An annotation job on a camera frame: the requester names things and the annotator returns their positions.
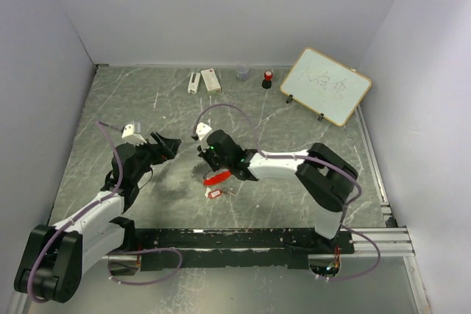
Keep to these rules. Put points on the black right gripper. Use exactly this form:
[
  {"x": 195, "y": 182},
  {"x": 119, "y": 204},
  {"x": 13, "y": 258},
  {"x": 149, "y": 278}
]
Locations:
[{"x": 204, "y": 155}]

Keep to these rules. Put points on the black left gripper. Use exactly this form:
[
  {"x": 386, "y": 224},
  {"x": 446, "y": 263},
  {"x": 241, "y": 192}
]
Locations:
[{"x": 165, "y": 149}]

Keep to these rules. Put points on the red handled metal key holder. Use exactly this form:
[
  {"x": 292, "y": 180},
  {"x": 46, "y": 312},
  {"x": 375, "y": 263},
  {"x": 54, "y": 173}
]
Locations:
[{"x": 204, "y": 174}]

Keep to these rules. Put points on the red usb stick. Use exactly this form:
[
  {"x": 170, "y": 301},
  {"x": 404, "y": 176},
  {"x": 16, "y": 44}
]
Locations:
[{"x": 214, "y": 194}]

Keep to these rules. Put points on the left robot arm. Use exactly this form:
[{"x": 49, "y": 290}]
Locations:
[{"x": 57, "y": 256}]

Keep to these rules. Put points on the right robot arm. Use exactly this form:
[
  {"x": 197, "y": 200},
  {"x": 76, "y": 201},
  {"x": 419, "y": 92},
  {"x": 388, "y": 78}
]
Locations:
[{"x": 330, "y": 180}]

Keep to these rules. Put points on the white stapler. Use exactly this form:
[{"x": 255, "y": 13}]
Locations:
[{"x": 193, "y": 84}]

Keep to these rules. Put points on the white green staple box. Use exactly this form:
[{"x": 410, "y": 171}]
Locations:
[{"x": 211, "y": 81}]

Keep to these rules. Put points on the red black stamp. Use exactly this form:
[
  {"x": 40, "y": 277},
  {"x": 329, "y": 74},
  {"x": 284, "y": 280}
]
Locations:
[{"x": 267, "y": 80}]

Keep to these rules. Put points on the clear paperclip jar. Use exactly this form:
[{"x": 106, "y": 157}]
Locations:
[{"x": 242, "y": 71}]

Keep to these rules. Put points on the yellow framed whiteboard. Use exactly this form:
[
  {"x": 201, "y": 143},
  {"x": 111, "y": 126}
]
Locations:
[{"x": 324, "y": 85}]

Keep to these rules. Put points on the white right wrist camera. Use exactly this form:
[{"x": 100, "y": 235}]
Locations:
[{"x": 201, "y": 132}]

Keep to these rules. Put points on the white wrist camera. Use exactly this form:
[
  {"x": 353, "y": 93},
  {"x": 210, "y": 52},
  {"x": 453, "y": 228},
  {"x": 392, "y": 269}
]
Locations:
[
  {"x": 131, "y": 134},
  {"x": 201, "y": 132}
]

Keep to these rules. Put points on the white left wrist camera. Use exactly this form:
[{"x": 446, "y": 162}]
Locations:
[{"x": 131, "y": 134}]

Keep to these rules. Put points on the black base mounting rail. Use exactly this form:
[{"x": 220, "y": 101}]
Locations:
[{"x": 220, "y": 248}]

